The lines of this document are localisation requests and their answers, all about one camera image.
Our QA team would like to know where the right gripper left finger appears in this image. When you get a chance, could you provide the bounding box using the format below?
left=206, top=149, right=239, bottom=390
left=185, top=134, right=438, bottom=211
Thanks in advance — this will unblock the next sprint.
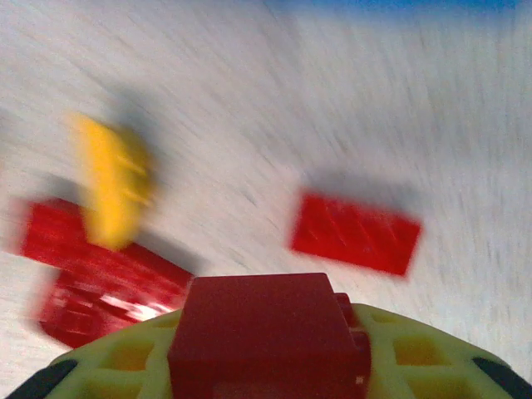
left=0, top=309, right=184, bottom=399

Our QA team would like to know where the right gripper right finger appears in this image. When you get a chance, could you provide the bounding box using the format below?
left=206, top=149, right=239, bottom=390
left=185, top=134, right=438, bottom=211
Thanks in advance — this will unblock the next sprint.
left=351, top=303, right=532, bottom=399

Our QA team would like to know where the red lego brick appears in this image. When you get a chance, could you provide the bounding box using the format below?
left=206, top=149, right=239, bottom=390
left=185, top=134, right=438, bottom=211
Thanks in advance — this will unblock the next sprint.
left=168, top=272, right=373, bottom=399
left=37, top=269, right=184, bottom=350
left=289, top=190, right=423, bottom=278
left=12, top=197, right=196, bottom=311

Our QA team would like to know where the yellow lego brick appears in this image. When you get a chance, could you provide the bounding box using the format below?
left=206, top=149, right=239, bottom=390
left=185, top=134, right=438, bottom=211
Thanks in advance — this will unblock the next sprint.
left=72, top=111, right=155, bottom=251

